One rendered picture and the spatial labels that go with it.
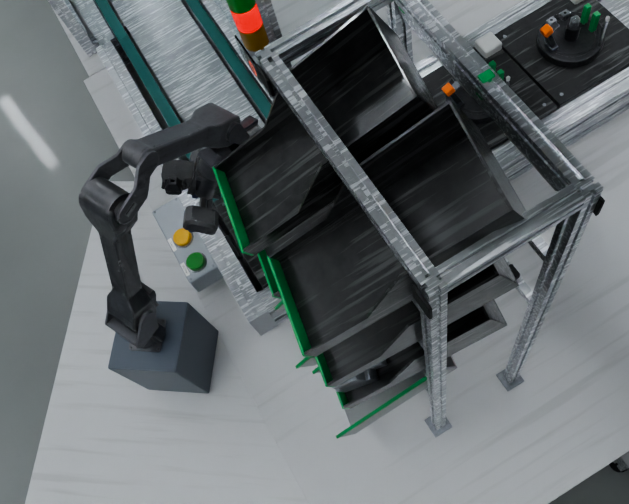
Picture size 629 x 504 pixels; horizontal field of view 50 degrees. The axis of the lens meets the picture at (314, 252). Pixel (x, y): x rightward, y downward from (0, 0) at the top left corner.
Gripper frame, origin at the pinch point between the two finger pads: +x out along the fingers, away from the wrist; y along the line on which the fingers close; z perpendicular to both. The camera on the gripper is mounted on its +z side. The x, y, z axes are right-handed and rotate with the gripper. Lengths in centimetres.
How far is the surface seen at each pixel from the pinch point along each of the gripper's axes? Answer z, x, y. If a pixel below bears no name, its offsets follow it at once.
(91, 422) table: 10, 44, 31
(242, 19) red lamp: 1.2, -30.5, -19.0
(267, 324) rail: -20.7, 16.5, 14.7
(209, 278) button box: -8.0, 18.7, 4.7
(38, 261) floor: 32, 144, -65
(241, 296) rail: -13.7, 12.9, 11.2
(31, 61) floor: 55, 138, -167
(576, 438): -74, -9, 41
